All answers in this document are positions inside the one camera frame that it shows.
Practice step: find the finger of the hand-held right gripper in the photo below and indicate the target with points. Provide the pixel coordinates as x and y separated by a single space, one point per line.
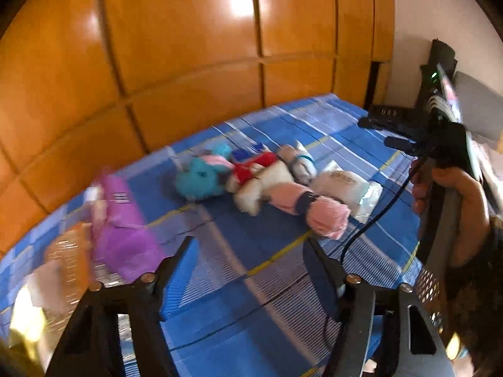
377 123
401 143

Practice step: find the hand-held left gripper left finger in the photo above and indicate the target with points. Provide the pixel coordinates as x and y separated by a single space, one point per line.
181 279

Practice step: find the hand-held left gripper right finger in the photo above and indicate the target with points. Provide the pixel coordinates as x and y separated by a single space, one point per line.
319 279

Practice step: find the white soft packet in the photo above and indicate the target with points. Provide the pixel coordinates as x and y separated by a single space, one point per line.
338 182

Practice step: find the white knit glove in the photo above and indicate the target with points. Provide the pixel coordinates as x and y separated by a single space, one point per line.
301 171

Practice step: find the teal plush toy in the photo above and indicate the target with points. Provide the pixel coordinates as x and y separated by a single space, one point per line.
200 178

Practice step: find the person's right forearm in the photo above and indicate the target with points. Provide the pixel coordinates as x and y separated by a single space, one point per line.
481 286

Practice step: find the person's right hand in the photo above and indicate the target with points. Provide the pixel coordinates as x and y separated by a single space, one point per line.
469 212

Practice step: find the black box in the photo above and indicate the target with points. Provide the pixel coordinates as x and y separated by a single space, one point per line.
387 112

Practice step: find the grey cushion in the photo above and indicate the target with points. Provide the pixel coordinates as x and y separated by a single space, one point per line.
480 102

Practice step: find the pink rolled towel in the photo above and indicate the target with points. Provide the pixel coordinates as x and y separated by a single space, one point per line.
328 216

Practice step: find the purple plastic packet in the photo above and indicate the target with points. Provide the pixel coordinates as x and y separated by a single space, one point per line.
125 235

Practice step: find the blue plaid bed sheet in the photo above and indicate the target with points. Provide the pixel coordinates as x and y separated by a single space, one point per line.
243 243

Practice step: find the white plush toy red outfit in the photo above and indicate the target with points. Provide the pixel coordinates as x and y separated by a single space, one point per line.
253 194

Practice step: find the wooden headboard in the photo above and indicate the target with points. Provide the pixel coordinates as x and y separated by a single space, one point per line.
177 27

